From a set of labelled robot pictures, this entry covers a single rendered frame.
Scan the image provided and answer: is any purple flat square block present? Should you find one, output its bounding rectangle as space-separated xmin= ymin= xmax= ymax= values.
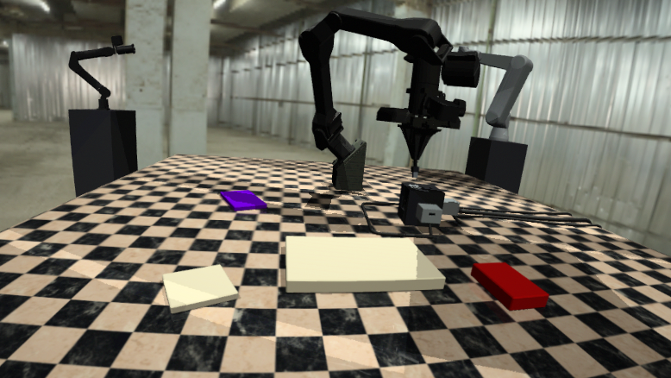
xmin=220 ymin=190 xmax=267 ymax=211

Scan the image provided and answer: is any red flat rectangular block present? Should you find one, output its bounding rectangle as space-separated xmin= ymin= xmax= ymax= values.
xmin=471 ymin=262 xmax=549 ymax=311

